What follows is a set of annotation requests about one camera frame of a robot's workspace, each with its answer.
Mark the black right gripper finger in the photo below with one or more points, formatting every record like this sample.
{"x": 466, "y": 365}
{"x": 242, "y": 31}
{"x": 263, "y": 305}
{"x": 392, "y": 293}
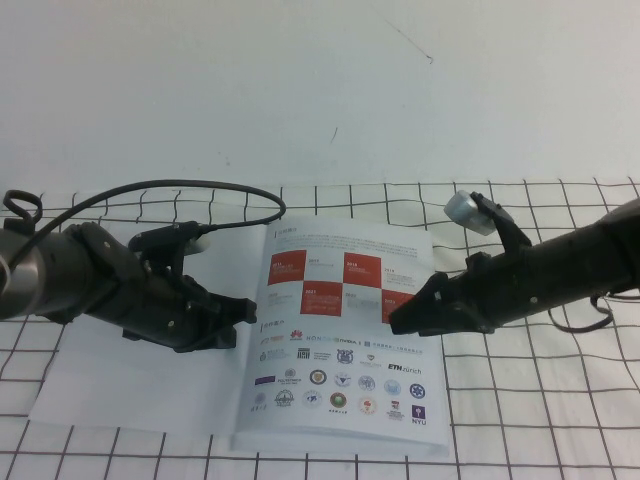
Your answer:
{"x": 445, "y": 320}
{"x": 427, "y": 297}

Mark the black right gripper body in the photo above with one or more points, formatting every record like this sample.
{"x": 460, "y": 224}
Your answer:
{"x": 495, "y": 290}

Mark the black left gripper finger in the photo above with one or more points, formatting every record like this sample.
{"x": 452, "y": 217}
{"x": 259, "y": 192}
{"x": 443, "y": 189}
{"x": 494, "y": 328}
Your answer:
{"x": 237, "y": 311}
{"x": 220, "y": 339}

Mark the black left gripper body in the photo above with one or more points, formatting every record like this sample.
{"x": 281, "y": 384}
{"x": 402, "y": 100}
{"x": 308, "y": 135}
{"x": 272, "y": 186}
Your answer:
{"x": 165, "y": 310}

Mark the white printed booklet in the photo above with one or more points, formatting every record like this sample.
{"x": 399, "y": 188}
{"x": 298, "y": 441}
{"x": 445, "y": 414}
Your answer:
{"x": 350, "y": 380}

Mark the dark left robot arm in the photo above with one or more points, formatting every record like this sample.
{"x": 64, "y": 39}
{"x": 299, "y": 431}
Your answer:
{"x": 50, "y": 275}

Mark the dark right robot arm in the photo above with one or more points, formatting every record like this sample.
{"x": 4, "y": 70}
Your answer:
{"x": 590, "y": 265}

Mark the white black-grid tablecloth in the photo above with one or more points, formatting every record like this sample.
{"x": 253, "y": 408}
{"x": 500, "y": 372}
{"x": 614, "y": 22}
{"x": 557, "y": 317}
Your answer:
{"x": 525, "y": 390}

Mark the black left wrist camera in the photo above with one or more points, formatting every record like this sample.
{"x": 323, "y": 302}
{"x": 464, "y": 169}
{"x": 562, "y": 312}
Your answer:
{"x": 165, "y": 235}

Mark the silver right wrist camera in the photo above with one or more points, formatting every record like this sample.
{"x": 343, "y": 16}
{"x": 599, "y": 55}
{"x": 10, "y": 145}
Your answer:
{"x": 465, "y": 212}

